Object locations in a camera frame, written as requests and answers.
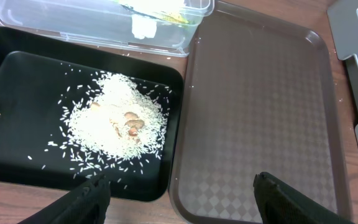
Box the green snack wrapper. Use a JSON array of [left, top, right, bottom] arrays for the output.
[[116, 0, 189, 24]]

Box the rice food waste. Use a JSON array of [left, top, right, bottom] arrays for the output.
[[28, 70, 177, 191]]

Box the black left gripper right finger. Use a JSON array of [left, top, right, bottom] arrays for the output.
[[253, 172, 352, 224]]

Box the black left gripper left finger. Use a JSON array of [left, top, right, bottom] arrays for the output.
[[20, 174, 111, 224]]

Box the clear plastic bin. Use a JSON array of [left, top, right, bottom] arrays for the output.
[[0, 0, 215, 57]]

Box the dark brown tray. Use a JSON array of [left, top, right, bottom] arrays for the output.
[[169, 1, 352, 223]]

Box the black plastic bin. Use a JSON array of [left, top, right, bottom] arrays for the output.
[[0, 27, 184, 202]]

